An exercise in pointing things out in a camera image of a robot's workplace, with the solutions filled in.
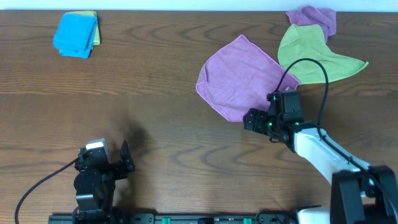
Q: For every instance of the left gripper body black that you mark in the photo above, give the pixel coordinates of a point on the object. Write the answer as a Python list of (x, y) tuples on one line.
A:
[(116, 169)]

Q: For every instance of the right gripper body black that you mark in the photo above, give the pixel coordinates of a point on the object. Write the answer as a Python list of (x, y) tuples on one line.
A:
[(257, 121)]

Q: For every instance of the purple microfiber cloth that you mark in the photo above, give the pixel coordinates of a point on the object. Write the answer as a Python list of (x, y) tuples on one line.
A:
[(237, 78)]

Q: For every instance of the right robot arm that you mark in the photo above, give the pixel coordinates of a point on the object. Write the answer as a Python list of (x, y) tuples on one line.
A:
[(360, 192)]

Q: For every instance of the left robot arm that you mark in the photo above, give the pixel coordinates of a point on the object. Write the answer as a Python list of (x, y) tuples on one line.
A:
[(96, 182)]

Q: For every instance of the green microfiber cloth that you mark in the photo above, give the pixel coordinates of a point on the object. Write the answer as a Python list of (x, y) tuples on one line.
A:
[(308, 42)]

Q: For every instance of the folded green cloth under blue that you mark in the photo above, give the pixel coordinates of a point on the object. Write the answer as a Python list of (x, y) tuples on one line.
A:
[(96, 39)]

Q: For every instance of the crumpled purple cloth at back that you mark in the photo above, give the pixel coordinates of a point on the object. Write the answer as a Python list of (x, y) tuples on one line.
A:
[(309, 15)]

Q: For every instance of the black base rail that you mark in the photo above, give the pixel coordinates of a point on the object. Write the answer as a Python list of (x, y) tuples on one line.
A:
[(199, 219)]

